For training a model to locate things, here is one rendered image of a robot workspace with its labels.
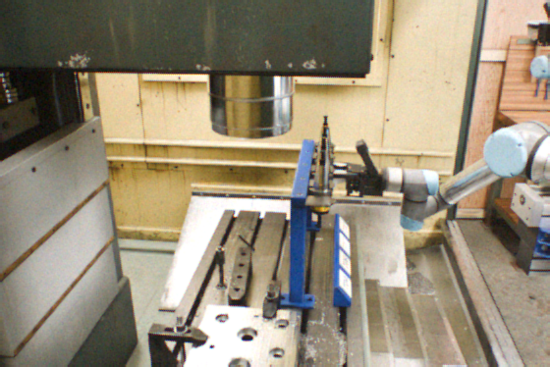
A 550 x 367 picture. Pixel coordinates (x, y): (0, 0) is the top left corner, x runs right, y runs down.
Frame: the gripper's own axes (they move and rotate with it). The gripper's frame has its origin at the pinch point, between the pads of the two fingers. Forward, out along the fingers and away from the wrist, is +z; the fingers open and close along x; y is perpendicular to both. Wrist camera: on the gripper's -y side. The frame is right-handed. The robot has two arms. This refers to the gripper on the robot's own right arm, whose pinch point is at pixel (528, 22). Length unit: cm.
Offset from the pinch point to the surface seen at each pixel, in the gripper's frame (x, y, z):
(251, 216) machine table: -119, 52, -7
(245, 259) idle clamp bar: -127, 45, -47
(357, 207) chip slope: -74, 64, 2
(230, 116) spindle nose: -128, -11, -88
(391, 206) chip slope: -61, 65, -1
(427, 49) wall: -44.7, 3.0, -3.1
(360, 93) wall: -69, 17, 5
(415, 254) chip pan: -54, 86, -9
